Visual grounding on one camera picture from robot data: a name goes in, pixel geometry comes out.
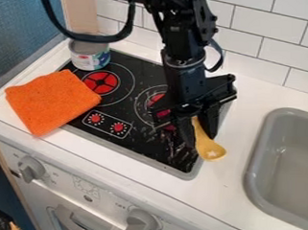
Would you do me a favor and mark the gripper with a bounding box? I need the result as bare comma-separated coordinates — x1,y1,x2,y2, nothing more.
147,55,242,155

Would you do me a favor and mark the yellow brush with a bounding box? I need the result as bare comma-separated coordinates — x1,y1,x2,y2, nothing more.
187,115,229,163

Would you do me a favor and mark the toy stove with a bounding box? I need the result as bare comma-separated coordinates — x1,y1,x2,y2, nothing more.
53,47,211,182

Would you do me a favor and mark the toy sink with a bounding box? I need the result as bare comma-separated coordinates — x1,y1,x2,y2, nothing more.
239,105,308,230

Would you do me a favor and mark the white and teal can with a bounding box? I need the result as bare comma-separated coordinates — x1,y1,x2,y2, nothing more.
65,38,114,73

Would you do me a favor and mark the orange cloth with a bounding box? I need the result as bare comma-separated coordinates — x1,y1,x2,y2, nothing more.
1,65,105,141

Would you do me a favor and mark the black cable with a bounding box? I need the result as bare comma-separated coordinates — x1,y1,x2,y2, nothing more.
33,0,138,45

